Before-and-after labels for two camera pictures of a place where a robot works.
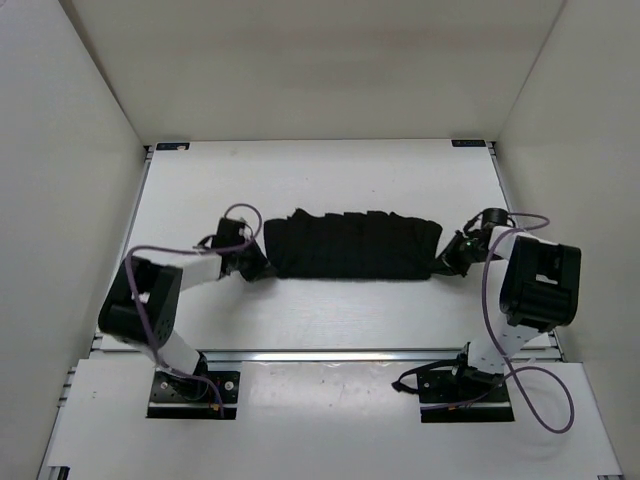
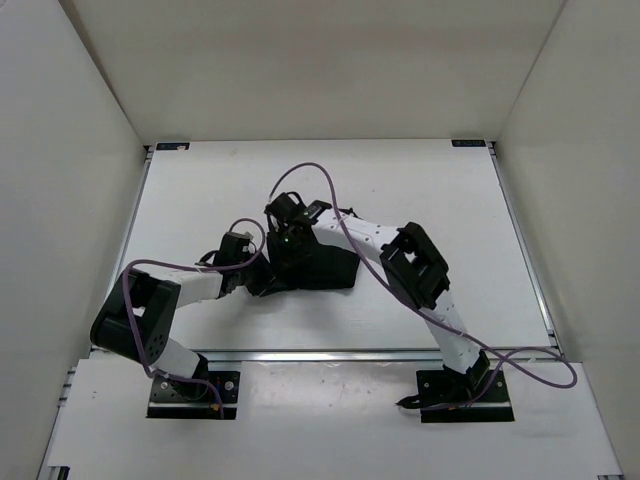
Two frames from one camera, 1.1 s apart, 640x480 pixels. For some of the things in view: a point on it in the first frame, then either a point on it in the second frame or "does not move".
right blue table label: (469, 143) does not move
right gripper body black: (461, 253) → (289, 249)
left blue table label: (181, 146) does not move
